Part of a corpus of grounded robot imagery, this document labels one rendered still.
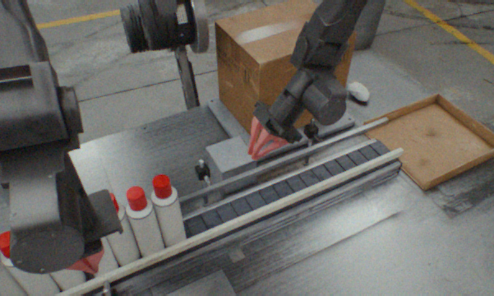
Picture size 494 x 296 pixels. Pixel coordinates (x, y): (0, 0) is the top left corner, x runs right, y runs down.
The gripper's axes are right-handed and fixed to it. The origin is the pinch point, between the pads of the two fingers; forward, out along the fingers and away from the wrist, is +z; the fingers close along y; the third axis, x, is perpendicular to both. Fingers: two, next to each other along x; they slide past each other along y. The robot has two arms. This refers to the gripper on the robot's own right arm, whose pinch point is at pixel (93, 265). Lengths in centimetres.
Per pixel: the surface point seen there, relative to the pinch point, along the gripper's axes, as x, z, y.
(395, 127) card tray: 30, 35, 87
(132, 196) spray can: 18.4, 10.4, 8.3
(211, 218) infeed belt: 22.3, 30.8, 23.7
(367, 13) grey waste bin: 171, 84, 202
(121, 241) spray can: 18.1, 20.8, 3.6
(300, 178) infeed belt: 23, 31, 49
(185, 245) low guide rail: 16.1, 27.7, 15.2
